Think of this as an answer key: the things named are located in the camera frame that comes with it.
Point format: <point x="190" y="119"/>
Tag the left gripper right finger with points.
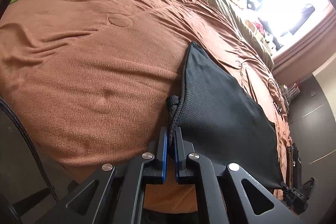
<point x="226" y="194"/>

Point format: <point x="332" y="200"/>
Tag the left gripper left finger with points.
<point x="114" y="194"/>

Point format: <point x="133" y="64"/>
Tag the black sleeveless shirt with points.
<point x="222" y="121"/>

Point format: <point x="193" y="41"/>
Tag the grey wardrobe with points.
<point x="312" y="129"/>

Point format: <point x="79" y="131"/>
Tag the black glasses on bed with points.
<point x="278" y="107"/>

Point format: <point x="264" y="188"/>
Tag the items on bedside cabinet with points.
<point x="290" y="92"/>

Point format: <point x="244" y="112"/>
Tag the pink curtain right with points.
<point x="307" y="54"/>

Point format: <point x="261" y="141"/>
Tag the brown bed blanket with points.
<point x="89" y="78"/>

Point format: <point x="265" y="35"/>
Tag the pile of toys on sill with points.
<point x="247" y="12"/>

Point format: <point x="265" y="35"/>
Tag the beige duvet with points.
<point x="223" y="8"/>

